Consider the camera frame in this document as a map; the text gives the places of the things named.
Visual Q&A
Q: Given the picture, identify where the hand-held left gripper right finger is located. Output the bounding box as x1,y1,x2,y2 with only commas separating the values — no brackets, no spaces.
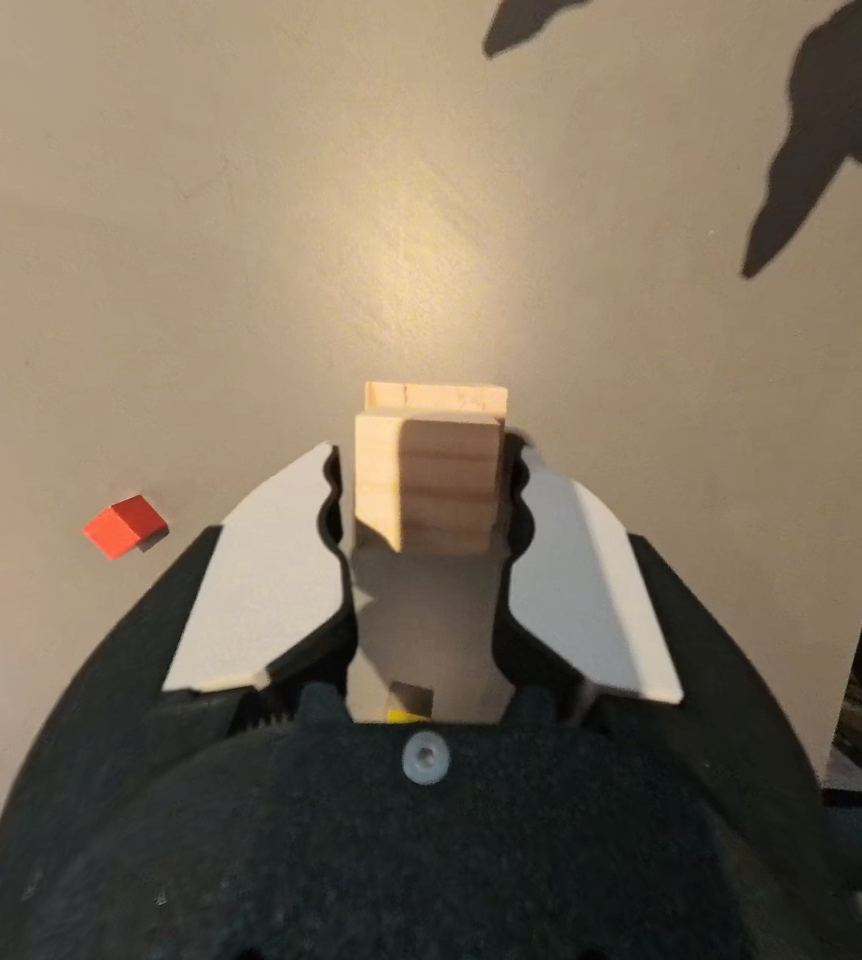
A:
491,442,686,706

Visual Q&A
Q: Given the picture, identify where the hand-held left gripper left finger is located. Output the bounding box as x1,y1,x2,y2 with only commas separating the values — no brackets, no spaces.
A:
162,441,358,695

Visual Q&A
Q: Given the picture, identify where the red wooden cube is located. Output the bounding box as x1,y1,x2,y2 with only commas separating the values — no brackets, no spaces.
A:
82,493,170,561

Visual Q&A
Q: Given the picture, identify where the small natural wooden cube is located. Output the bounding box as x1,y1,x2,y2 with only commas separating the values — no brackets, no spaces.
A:
353,410,507,556

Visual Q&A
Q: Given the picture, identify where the yellow wooden cube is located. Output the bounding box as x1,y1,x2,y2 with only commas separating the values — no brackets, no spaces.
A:
384,678,438,726

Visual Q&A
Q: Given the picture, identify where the large natural wooden cube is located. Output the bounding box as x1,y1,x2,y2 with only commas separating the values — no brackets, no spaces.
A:
364,380,510,418

